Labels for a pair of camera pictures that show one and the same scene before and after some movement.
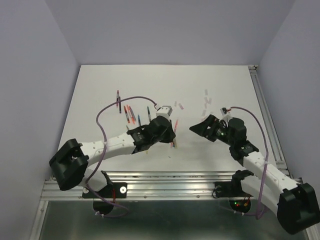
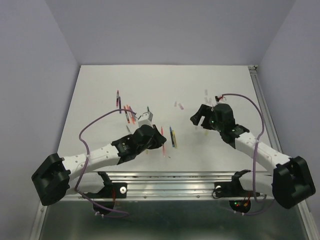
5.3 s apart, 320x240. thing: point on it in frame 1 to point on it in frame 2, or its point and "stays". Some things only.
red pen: [126, 114] stays
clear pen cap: [181, 106] stays
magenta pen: [117, 97] stays
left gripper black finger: [170, 135] to [159, 139]
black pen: [120, 105] stays
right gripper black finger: [207, 127] to [205, 111]
